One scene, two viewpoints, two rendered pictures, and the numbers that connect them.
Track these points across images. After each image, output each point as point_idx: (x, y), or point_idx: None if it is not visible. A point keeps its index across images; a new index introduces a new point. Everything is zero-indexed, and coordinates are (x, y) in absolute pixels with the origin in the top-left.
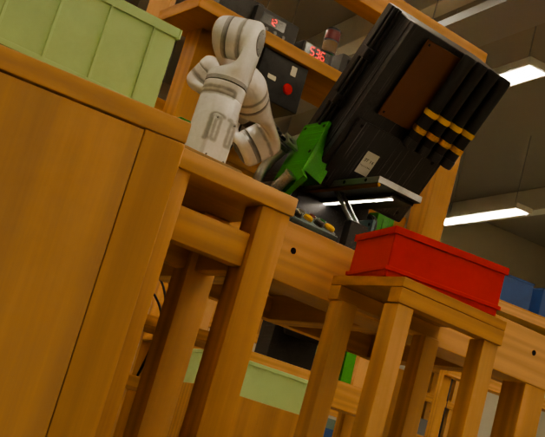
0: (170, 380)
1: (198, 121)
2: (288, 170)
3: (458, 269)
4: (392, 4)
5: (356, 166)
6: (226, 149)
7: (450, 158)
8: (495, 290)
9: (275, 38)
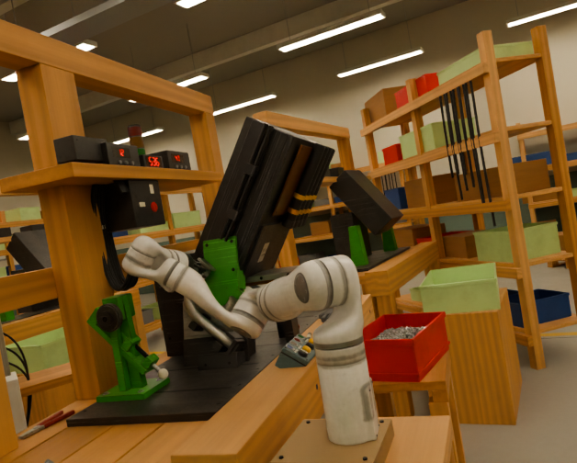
0: None
1: (351, 405)
2: (232, 298)
3: (434, 336)
4: (252, 118)
5: (258, 258)
6: (376, 410)
7: (305, 217)
8: (445, 332)
9: (133, 169)
